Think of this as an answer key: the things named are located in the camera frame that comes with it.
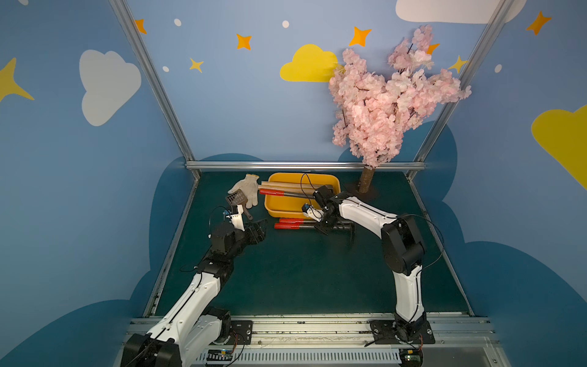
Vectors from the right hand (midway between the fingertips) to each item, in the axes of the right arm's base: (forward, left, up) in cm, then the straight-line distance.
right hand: (325, 224), depth 97 cm
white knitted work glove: (+24, +39, -4) cm, 46 cm away
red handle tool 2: (+3, +9, -2) cm, 10 cm away
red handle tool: (+14, +22, +3) cm, 26 cm away
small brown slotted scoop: (+13, +42, -1) cm, 44 cm away
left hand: (-9, +25, +15) cm, 31 cm away
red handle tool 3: (-1, +12, -2) cm, 12 cm away
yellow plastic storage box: (+8, +17, +1) cm, 18 cm away
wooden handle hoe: (+17, +18, +3) cm, 25 cm away
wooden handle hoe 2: (+18, +17, +3) cm, 25 cm away
